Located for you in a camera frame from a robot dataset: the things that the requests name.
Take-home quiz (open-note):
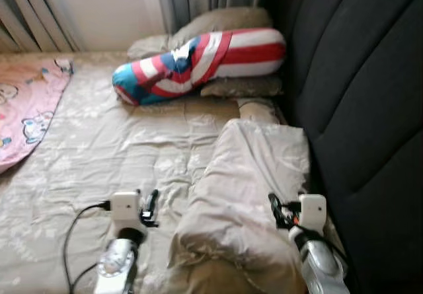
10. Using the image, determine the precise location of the pink cartoon blanket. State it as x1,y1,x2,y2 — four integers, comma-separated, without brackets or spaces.
0,57,75,174

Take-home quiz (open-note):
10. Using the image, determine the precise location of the folded grey floral duvet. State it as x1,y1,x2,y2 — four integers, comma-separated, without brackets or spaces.
169,118,344,294

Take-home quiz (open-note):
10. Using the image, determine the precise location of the small beige pillow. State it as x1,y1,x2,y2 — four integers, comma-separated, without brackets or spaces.
237,98,282,124

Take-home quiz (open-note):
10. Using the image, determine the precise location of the black upholstered panel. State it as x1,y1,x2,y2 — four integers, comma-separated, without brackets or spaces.
264,0,423,294

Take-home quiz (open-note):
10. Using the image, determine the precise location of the grey floral pillow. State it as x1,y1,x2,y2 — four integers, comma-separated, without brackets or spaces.
127,34,178,61
173,7,275,44
200,76,285,98

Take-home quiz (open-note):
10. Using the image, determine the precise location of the red white blue striped bolster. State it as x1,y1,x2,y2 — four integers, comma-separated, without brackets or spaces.
111,28,288,106

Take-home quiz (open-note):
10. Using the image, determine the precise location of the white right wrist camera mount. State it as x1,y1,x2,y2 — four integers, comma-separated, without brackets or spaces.
299,194,328,237

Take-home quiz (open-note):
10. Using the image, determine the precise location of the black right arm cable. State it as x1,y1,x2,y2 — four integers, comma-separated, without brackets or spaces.
268,193,351,281

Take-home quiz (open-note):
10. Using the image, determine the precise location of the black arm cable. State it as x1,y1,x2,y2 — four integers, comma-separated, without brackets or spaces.
63,202,112,294
268,193,351,281

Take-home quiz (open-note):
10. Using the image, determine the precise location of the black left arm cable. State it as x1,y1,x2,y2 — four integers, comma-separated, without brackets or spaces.
63,202,112,294

